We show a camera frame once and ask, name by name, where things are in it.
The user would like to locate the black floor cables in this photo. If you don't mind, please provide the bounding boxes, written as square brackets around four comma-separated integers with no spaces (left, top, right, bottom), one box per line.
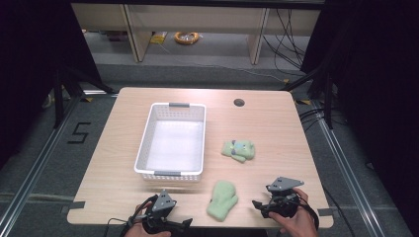
[297,106,347,133]

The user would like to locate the bundle of black hanging cables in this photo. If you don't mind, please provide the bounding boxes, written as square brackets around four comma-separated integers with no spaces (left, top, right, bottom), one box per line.
[262,8,311,71]

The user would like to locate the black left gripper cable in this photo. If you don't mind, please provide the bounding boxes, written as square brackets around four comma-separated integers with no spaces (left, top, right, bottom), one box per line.
[104,194,160,237]

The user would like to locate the person's right hand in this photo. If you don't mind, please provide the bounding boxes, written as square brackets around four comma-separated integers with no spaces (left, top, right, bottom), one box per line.
[268,187,320,237]

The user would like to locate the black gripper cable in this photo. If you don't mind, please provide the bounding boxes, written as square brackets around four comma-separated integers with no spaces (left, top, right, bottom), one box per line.
[297,196,321,231]
[104,194,160,237]

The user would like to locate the beige wooden shelf unit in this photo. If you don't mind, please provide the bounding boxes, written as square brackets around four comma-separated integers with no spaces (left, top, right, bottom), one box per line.
[70,2,322,65]

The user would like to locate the white plastic basket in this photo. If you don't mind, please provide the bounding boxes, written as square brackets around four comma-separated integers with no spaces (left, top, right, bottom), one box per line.
[133,102,208,183]

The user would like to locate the black metal stand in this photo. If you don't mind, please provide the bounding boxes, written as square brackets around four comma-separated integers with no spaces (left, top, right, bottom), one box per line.
[280,65,334,130]
[52,64,117,129]

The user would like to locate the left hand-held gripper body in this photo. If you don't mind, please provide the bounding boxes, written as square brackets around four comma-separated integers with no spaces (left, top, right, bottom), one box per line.
[141,189,178,233]

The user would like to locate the green mitten with blue decoration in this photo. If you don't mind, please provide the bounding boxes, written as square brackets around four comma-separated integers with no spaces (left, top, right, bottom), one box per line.
[220,139,257,164]

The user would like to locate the yellow packet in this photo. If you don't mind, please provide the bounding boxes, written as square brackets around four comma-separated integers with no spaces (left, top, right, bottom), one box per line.
[149,31,168,45]

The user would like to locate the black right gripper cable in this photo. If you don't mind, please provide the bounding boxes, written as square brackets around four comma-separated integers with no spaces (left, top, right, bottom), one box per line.
[297,196,321,231]

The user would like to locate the person's left hand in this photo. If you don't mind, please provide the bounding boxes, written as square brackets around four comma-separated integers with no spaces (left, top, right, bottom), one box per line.
[124,201,173,237]

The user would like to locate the thin black floor cable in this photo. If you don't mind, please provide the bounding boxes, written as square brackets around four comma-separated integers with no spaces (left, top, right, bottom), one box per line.
[320,184,358,237]

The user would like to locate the aluminium floor rail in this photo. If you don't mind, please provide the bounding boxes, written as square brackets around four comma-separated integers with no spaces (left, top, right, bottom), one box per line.
[310,100,387,237]
[0,94,83,231]

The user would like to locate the yellow cable coil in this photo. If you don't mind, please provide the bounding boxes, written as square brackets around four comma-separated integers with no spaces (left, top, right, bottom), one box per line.
[173,31,201,45]

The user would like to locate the plain green mitten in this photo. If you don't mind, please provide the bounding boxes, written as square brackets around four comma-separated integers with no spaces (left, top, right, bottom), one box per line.
[206,179,239,222]

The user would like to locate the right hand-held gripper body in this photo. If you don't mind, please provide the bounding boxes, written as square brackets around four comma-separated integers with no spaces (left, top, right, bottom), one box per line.
[262,176,305,219]

